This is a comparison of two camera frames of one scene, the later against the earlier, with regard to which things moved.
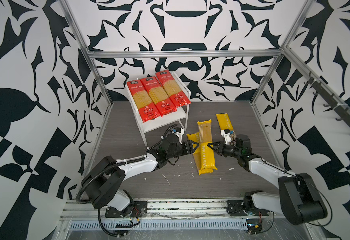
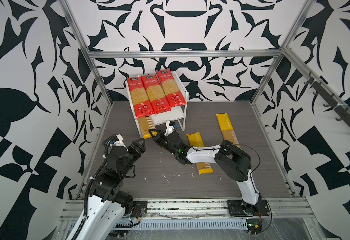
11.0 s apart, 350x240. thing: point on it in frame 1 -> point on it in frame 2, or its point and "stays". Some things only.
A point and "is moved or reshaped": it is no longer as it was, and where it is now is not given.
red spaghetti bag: (148, 109) is moved or reshaped
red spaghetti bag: (172, 88) stays
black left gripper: (184, 147) -> (136, 146)
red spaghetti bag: (159, 96) is moved or reshaped
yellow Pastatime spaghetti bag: (204, 155) stays
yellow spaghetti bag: (205, 131) -> (145, 124)
